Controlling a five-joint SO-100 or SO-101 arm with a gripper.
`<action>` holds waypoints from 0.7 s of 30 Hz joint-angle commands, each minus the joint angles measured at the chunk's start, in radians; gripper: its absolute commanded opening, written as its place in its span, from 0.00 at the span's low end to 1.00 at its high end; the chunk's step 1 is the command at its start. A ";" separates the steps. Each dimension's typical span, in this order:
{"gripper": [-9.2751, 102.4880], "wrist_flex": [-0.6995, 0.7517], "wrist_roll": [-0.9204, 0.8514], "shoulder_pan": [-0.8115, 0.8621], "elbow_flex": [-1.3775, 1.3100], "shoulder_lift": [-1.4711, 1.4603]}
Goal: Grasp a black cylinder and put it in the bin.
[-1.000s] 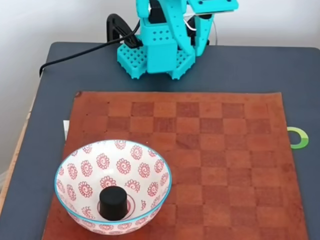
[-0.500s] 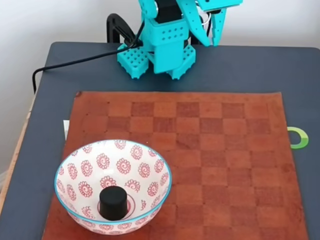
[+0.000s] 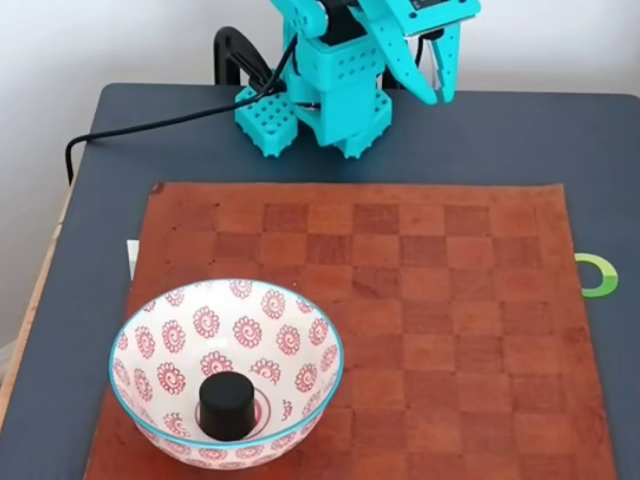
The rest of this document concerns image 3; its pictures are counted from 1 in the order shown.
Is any black cylinder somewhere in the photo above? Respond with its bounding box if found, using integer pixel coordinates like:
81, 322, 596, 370
198, 371, 256, 442

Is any brown leather chessboard mat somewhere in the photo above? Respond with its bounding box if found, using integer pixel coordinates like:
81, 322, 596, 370
82, 182, 619, 480

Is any white bowl with red flowers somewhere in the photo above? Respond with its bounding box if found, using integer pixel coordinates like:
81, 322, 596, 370
108, 278, 345, 471

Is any white paper piece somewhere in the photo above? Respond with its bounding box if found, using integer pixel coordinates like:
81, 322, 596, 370
126, 239, 141, 281

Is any light wooden furniture edge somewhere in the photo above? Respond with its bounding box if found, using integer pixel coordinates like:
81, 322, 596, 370
0, 192, 71, 431

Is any turquoise gripper camera mount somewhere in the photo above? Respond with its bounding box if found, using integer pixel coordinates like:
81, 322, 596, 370
399, 0, 482, 37

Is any black power cable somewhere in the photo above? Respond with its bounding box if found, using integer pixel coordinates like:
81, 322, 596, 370
66, 37, 301, 182

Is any green ring sticker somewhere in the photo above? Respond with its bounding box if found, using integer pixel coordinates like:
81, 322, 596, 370
573, 252, 620, 300

